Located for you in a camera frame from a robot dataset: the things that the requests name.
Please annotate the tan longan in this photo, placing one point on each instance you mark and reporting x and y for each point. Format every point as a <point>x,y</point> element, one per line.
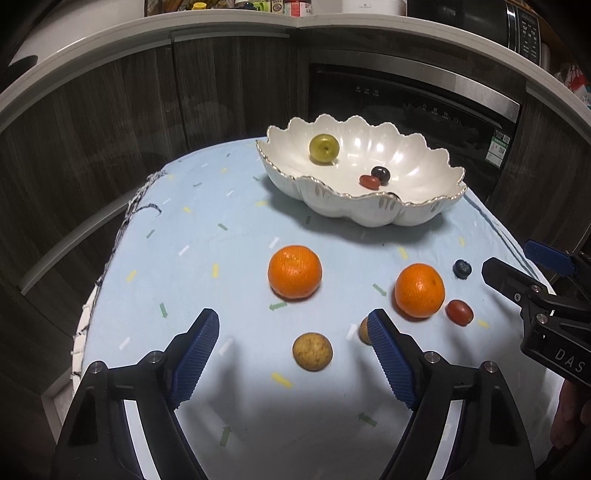
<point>363,332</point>
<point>312,351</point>

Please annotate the red plastic bag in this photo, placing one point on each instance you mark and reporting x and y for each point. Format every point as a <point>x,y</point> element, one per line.
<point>577,83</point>

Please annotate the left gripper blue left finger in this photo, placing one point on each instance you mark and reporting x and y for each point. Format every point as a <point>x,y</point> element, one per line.
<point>187,355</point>

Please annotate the white rice cooker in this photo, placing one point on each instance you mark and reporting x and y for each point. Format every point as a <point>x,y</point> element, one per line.
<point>378,7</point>

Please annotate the person's right hand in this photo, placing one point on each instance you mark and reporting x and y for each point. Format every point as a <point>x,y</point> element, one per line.
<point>573,409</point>

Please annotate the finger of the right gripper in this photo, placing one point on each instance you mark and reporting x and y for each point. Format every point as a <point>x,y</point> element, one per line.
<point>514,284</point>
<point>549,258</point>

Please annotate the dark grape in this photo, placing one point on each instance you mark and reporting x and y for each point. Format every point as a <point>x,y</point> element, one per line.
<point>382,173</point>

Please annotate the orange tangerine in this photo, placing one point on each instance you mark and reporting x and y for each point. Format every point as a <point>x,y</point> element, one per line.
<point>295,272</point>
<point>419,291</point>

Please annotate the white scalloped ceramic bowl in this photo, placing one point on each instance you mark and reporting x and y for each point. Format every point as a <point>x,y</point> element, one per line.
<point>424,179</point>

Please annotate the red-cap sauce bottle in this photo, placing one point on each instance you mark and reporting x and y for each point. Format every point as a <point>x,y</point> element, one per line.
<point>295,8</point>

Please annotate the yellow-green round fruit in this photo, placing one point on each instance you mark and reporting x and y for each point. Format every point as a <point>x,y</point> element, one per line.
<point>324,149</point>

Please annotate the black microwave oven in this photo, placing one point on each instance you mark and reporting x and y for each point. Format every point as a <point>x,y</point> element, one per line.
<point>499,21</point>

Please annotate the black wire spice rack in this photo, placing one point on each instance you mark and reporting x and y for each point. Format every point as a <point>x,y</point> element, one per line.
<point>155,7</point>

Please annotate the blueberry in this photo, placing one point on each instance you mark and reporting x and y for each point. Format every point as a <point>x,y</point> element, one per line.
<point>462,269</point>

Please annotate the built-in black dishwasher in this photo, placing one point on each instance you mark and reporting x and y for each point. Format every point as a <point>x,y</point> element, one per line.
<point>474,122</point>

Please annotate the light blue patterned tablecloth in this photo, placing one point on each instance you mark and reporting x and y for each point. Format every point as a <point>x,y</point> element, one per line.
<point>201,234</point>

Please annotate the black wok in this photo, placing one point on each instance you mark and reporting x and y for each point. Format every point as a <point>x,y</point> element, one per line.
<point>17,69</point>

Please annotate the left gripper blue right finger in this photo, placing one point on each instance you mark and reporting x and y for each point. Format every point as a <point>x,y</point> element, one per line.
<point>399,356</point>

